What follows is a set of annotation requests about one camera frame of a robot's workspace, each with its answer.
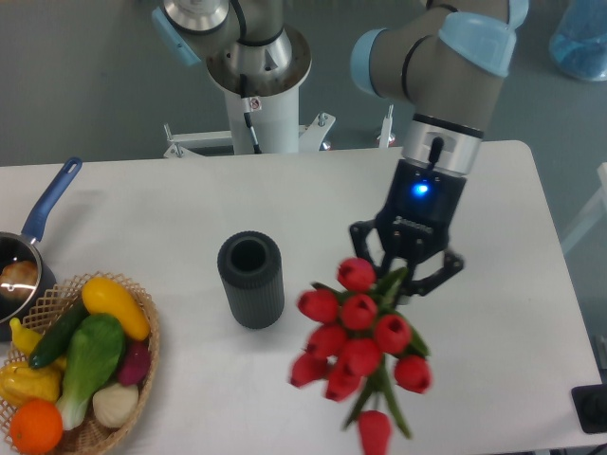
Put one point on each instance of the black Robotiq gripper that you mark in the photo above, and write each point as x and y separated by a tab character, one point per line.
413	225

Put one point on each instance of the red tulip bouquet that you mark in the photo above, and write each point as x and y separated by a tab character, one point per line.
363	347

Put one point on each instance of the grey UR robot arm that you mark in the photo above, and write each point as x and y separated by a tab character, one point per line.
449	64

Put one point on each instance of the dark grey ribbed vase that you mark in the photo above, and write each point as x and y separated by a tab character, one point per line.
250	267

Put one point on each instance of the black device at edge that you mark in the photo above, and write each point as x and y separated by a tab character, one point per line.
590	406

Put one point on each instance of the blue plastic bag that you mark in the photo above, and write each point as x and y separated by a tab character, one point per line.
578	46

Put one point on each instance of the purple red onion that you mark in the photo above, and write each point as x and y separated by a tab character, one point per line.
135	365

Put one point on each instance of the woven wicker basket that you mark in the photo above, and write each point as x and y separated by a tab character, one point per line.
90	437

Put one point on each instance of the yellow squash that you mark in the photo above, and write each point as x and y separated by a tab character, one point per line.
101	295

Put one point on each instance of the green bok choy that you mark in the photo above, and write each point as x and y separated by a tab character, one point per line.
93	355

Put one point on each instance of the white garlic bulb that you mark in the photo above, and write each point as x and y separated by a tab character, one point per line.
114	404

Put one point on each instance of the green cucumber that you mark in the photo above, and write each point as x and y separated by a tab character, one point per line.
56	339

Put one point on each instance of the brown bread roll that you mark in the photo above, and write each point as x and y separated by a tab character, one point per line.
18	280

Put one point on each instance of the yellow banana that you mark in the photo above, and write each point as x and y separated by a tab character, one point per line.
23	341

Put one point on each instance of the yellow bell pepper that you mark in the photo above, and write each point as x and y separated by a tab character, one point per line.
21	384

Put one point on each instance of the orange fruit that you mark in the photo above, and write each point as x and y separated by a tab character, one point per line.
36	428

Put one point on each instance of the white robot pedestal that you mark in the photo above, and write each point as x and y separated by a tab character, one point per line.
258	125

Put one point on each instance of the blue handled saucepan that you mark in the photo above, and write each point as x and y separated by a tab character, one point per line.
23	246

